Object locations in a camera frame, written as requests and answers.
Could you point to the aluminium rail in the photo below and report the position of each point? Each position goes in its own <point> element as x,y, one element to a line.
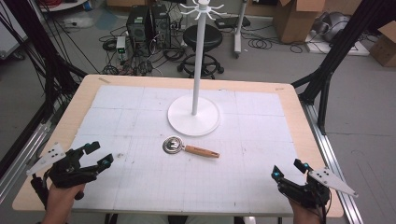
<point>21,161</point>
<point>336,168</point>

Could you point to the person's right hand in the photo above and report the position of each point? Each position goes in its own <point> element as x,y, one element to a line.
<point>306,216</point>

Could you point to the white stand leg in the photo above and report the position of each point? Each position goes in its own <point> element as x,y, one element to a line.
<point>239,34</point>

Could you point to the small white device green light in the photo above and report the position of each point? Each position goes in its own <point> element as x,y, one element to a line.
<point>121,45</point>

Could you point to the white grid mat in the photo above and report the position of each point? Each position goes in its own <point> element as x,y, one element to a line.
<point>186,183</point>

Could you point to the black metal frame stand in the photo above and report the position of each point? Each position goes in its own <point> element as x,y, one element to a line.
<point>46,62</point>
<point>336,53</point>

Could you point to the grey rounded machine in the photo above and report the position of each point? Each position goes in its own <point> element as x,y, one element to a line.
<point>333,26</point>

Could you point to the person's left hand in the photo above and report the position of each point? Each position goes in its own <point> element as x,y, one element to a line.
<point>60,202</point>

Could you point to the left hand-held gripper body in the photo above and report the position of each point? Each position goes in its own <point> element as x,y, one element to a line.
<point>70,174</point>

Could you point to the black round stool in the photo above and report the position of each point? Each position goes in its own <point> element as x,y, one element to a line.
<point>202,36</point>

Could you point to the small cardboard box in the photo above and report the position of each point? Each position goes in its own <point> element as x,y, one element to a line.
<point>384,46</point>

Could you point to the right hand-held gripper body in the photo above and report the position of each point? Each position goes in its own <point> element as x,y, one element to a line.
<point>311,193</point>

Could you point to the white flat board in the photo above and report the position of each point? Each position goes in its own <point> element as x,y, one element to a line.
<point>339,48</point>

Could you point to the large open cardboard box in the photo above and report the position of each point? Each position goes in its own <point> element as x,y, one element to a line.
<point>295,21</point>

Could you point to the white hook stand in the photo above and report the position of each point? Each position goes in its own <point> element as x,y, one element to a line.
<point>193,119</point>

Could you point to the black flat case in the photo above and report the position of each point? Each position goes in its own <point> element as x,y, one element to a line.
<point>232,22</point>

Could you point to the black computer tower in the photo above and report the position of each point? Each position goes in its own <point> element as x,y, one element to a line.
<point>161,25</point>
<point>137,28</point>

